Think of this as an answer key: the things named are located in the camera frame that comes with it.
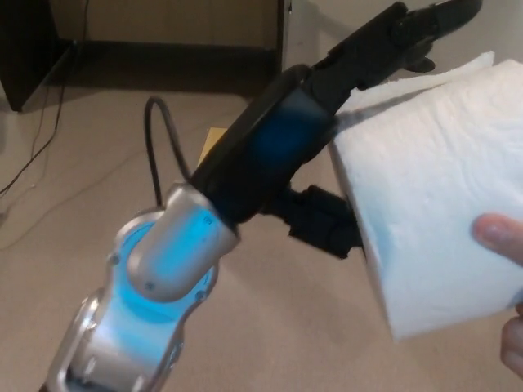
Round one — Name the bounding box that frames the white toilet paper roll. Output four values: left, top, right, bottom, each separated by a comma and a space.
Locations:
329, 51, 523, 343

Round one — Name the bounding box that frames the thin grey cable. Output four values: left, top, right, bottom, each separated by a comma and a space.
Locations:
0, 140, 205, 251

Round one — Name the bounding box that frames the dark brown wooden desk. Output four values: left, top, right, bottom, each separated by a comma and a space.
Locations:
0, 0, 293, 113

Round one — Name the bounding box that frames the thin dark cable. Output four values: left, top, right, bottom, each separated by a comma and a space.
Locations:
0, 87, 50, 193

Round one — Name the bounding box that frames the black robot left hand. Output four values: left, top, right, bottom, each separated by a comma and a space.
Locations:
190, 0, 484, 261

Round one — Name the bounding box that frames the yellow paper sheet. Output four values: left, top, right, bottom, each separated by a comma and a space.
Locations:
198, 127, 230, 165

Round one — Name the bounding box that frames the black power cable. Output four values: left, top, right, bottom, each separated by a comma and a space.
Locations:
0, 0, 89, 195

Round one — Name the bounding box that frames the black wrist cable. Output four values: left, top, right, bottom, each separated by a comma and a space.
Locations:
143, 96, 193, 205

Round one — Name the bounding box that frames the person's bare hand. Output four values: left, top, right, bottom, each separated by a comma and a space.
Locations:
472, 213, 523, 392

